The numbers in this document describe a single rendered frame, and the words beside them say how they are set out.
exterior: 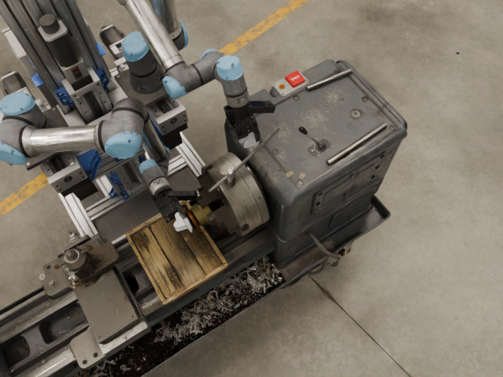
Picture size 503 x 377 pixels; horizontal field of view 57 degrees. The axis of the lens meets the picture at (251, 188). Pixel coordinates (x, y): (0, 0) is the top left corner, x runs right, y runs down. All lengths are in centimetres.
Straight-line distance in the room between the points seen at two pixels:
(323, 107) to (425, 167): 158
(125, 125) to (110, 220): 131
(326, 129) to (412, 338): 150
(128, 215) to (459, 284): 201
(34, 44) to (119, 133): 52
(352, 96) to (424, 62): 200
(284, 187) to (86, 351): 97
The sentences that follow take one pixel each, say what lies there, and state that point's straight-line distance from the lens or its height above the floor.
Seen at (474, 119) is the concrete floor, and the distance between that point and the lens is 364.
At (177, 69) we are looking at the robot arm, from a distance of 149.
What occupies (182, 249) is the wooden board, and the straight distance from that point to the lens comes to 197.
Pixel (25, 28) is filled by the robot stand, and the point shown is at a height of 154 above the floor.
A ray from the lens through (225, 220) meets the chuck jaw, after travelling 174.
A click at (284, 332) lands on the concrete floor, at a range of 275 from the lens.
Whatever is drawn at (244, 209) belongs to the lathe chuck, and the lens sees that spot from 168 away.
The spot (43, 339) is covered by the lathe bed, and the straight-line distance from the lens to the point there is 210.
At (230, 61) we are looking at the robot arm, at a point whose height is 166.
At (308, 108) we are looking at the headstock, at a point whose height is 125.
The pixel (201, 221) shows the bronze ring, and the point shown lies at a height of 110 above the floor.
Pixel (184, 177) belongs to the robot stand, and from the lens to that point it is 289.
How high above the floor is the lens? 271
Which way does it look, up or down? 63 degrees down
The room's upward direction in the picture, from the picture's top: 4 degrees counter-clockwise
